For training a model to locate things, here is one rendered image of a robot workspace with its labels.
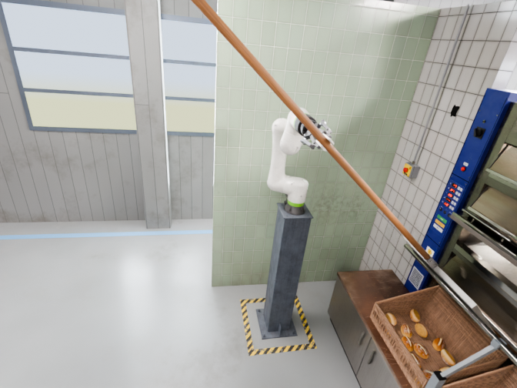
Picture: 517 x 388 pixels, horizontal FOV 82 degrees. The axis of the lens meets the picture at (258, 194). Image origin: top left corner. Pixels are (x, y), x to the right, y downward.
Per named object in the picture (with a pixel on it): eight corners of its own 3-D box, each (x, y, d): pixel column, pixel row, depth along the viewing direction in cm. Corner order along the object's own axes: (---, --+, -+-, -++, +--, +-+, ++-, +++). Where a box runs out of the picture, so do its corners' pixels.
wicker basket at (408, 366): (426, 311, 225) (439, 283, 212) (489, 387, 176) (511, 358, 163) (368, 316, 215) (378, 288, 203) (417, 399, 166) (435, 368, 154)
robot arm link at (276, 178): (269, 183, 225) (275, 114, 196) (290, 188, 220) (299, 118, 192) (264, 192, 214) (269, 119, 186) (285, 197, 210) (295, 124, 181)
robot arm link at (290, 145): (297, 122, 176) (315, 128, 174) (291, 140, 181) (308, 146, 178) (281, 131, 144) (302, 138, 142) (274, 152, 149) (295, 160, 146)
